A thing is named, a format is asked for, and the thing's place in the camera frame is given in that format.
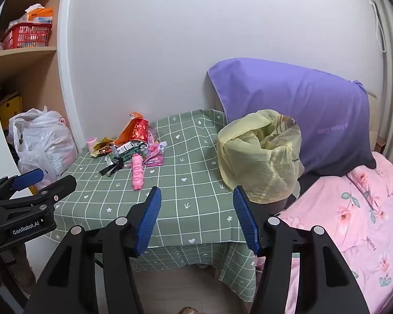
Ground wooden shelf unit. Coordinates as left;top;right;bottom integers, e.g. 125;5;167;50
0;0;68;131

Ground purple pillow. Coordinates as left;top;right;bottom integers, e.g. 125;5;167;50
207;58;378;178

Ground black wrapper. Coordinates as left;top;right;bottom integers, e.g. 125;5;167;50
100;158;125;176

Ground yellow box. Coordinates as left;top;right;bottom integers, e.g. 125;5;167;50
0;94;24;129

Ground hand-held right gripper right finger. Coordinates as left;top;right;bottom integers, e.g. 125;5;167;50
232;185;370;314

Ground brown post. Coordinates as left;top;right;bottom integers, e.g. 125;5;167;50
6;245;37;299

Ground yellow snack wrapper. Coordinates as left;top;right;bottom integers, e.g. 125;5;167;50
90;137;117;158

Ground beige headboard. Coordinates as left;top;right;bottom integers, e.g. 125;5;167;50
363;84;387;153

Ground white blind cord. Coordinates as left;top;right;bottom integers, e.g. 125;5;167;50
371;0;386;53

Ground pink floral bed sheet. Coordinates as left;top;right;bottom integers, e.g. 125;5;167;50
254;152;393;314

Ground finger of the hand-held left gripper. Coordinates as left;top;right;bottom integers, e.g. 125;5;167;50
0;168;45;201
0;175;78;214

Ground white green tube package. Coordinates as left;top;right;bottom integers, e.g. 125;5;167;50
112;140;145;160

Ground red plastic basket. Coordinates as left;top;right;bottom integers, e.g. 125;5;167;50
0;22;53;51

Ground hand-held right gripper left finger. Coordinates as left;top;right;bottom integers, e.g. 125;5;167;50
26;186;163;314

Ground pink printed packet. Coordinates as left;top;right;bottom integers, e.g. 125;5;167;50
144;154;164;168

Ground white plastic bag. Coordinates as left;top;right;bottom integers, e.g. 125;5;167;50
8;106;80;184

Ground green checked tablecloth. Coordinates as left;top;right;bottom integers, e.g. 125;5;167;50
49;109;259;302

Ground red white item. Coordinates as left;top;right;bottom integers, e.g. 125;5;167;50
116;113;145;147

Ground white orange boxes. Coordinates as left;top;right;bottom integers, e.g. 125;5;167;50
9;3;55;27

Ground red gold snack packet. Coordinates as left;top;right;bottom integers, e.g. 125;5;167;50
130;119;150;146

